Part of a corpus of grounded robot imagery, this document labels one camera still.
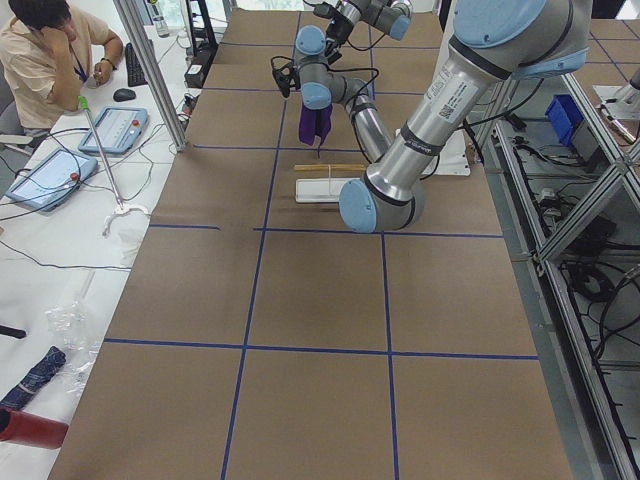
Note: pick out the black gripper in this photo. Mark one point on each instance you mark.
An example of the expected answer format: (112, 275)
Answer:
(336, 31)

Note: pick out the purple towel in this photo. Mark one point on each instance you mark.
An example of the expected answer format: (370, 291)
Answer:
(314, 125)

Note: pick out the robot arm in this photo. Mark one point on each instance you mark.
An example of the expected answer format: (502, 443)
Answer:
(491, 42)
(391, 18)

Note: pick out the wooden rack bar upper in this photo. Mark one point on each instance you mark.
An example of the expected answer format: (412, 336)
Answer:
(330, 167)

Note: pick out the white towel rack base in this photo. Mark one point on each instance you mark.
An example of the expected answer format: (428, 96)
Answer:
(321, 190)

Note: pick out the small black box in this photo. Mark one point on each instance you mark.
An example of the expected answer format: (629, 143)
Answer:
(194, 76)

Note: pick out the black keyboard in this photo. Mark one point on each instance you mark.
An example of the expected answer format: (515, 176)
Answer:
(135, 73)

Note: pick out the black computer mouse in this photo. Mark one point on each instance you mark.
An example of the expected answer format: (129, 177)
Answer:
(123, 95)

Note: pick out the teach pendant far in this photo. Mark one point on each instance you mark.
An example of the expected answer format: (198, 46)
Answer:
(119, 127)

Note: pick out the teach pendant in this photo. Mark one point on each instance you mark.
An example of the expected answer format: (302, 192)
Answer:
(119, 127)
(52, 181)

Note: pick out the blue storage bin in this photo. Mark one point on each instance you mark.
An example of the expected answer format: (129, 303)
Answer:
(565, 117)

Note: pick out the reacher grabber stick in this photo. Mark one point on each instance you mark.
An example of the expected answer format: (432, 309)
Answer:
(122, 207)

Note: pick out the seated person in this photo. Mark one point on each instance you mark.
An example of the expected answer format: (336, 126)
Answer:
(49, 50)

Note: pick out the teach pendant near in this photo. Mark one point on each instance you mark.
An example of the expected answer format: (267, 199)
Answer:
(52, 181)

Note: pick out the clear plastic wrap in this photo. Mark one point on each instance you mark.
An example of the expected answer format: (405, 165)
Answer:
(72, 325)

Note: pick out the folded dark umbrella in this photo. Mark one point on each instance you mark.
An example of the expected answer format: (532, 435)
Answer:
(35, 379)

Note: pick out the red bottle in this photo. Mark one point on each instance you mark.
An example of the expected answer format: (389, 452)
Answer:
(26, 429)

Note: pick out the white column pedestal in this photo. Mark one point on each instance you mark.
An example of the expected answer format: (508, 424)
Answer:
(431, 31)

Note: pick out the aluminium frame post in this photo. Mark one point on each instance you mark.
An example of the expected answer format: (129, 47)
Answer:
(132, 22)

